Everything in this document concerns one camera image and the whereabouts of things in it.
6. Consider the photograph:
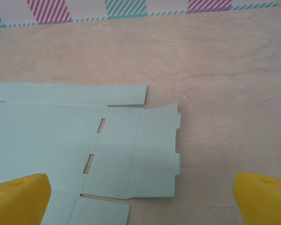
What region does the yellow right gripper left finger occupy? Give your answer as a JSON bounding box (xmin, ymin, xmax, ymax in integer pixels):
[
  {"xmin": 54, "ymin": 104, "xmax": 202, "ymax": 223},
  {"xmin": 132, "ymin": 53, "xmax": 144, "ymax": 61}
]
[{"xmin": 0, "ymin": 173, "xmax": 52, "ymax": 225}]

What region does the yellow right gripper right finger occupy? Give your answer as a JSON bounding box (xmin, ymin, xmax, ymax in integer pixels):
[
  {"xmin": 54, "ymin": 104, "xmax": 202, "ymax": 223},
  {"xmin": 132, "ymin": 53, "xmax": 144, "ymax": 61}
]
[{"xmin": 233, "ymin": 172, "xmax": 281, "ymax": 225}]

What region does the light blue paper box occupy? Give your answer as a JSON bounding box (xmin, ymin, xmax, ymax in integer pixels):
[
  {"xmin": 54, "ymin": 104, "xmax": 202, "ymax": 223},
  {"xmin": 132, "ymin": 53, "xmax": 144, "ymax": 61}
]
[{"xmin": 0, "ymin": 82, "xmax": 181, "ymax": 225}]

